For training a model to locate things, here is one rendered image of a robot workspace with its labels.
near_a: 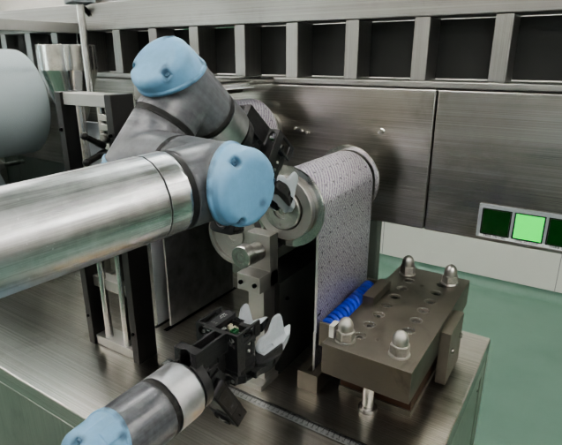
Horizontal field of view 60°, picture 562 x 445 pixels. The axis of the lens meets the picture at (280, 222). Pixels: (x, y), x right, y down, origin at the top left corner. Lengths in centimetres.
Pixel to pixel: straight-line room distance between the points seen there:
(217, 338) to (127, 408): 14
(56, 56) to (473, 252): 296
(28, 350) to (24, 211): 87
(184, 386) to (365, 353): 36
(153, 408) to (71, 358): 59
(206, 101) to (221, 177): 18
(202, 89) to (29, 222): 28
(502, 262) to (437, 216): 253
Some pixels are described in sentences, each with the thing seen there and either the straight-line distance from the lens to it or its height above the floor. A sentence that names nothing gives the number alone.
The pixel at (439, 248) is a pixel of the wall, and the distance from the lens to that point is 368.
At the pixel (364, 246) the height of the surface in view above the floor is 112.
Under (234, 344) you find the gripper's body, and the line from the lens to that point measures 66.
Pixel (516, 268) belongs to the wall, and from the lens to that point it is 362.
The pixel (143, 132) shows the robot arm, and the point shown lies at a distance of 55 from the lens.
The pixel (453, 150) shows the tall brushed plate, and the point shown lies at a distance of 106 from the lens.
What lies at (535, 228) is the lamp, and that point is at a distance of 106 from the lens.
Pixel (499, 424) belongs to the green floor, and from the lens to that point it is 246.
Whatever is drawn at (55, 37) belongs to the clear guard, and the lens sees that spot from 170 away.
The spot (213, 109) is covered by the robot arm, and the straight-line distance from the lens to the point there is 59.
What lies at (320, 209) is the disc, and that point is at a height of 126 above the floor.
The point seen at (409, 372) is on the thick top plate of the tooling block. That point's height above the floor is 103.
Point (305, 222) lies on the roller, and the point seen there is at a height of 123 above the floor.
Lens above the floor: 150
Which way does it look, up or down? 19 degrees down
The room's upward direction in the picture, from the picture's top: straight up
